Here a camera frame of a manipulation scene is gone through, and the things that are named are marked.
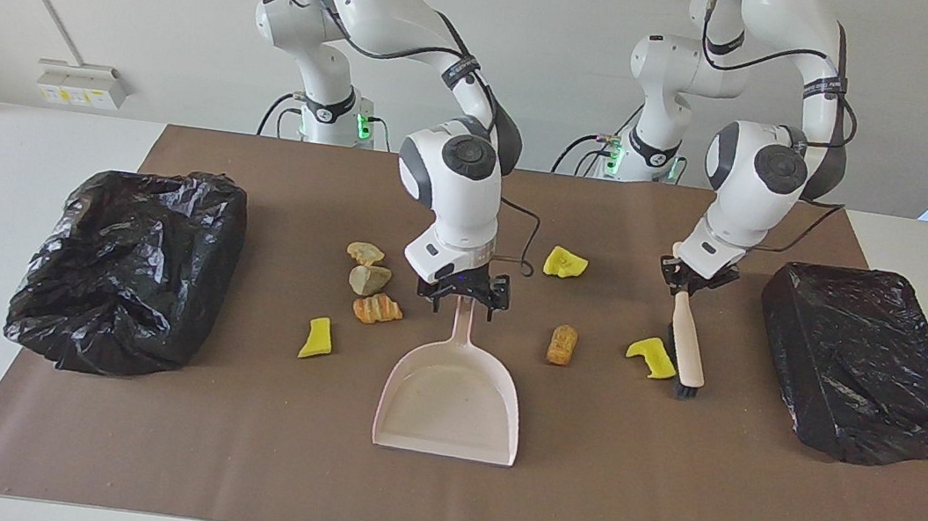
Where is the flat black bag wrapped bin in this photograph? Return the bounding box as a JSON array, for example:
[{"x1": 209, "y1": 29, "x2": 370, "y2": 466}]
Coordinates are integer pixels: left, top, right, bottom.
[{"x1": 742, "y1": 256, "x2": 928, "y2": 475}]

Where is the pale tan lumpy bread toy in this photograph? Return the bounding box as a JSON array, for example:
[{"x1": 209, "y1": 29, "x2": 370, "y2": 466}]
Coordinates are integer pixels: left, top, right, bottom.
[{"x1": 344, "y1": 239, "x2": 387, "y2": 268}]

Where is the brown potato-shaped toy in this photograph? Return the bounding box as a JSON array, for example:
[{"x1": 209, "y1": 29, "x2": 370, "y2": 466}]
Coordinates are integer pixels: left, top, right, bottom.
[{"x1": 545, "y1": 322, "x2": 581, "y2": 369}]

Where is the open black bag lined bin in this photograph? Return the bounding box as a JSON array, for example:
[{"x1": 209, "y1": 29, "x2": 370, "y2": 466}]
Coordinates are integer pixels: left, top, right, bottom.
[{"x1": 0, "y1": 149, "x2": 254, "y2": 393}]

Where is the beige plastic dustpan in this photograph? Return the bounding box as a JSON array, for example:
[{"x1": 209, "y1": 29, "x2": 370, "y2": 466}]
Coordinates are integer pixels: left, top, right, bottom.
[{"x1": 369, "y1": 287, "x2": 536, "y2": 468}]

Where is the brown paper table mat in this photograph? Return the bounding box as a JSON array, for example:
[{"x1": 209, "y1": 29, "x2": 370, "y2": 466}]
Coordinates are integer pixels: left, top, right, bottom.
[{"x1": 0, "y1": 103, "x2": 928, "y2": 521}]

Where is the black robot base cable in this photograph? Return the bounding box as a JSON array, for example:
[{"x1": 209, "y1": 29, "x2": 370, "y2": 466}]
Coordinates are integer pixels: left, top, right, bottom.
[
  {"x1": 550, "y1": 127, "x2": 622, "y2": 181},
  {"x1": 257, "y1": 88, "x2": 308, "y2": 141}
]

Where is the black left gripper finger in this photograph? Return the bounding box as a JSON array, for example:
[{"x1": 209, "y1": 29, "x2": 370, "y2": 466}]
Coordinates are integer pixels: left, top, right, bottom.
[
  {"x1": 687, "y1": 275, "x2": 728, "y2": 307},
  {"x1": 656, "y1": 251, "x2": 689, "y2": 299}
]

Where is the beige brush with black bristles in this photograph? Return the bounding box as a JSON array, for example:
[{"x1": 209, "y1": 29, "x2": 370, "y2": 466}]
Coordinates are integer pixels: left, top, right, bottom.
[{"x1": 654, "y1": 240, "x2": 721, "y2": 404}]

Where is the small yellow foam piece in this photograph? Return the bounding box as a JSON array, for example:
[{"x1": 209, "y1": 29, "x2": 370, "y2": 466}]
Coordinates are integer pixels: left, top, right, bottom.
[{"x1": 297, "y1": 315, "x2": 338, "y2": 364}]

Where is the yellow u-shaped foam piece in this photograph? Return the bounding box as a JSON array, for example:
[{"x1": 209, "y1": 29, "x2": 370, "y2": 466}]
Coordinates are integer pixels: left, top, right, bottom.
[{"x1": 623, "y1": 334, "x2": 682, "y2": 384}]

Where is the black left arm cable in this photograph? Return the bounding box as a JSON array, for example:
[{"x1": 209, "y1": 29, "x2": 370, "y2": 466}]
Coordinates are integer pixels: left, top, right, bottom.
[{"x1": 675, "y1": 0, "x2": 874, "y2": 264}]

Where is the yellow wedge foam piece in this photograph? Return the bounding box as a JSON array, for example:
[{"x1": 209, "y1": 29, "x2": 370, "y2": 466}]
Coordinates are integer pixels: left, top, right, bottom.
[{"x1": 542, "y1": 244, "x2": 591, "y2": 282}]

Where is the orange striped croissant toy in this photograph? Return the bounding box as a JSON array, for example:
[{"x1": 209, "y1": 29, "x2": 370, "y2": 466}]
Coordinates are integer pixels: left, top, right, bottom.
[{"x1": 350, "y1": 291, "x2": 406, "y2": 329}]

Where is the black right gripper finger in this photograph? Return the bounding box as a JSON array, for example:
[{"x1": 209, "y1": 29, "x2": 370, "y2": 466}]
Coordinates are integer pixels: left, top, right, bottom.
[
  {"x1": 468, "y1": 271, "x2": 514, "y2": 325},
  {"x1": 413, "y1": 277, "x2": 462, "y2": 319}
]

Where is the grey-green ridged bread toy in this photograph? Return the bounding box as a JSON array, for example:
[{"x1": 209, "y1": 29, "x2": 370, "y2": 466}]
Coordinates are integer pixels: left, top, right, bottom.
[{"x1": 346, "y1": 262, "x2": 394, "y2": 300}]

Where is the white wall socket box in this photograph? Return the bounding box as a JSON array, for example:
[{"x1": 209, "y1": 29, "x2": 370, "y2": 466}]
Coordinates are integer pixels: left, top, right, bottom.
[{"x1": 34, "y1": 57, "x2": 135, "y2": 113}]

